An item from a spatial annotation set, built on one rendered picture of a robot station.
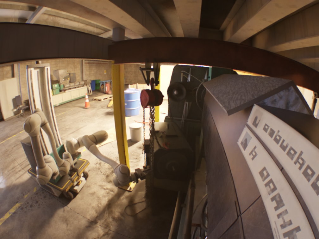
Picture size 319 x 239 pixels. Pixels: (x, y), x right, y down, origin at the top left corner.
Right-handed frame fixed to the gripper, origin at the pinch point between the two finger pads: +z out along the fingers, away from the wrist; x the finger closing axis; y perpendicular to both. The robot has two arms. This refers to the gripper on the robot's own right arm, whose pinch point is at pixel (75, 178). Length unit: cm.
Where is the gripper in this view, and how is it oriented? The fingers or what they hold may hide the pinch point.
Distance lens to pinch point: 181.9
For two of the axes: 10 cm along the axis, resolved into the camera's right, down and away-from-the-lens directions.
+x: -1.1, 3.4, -9.3
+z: -0.3, 9.4, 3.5
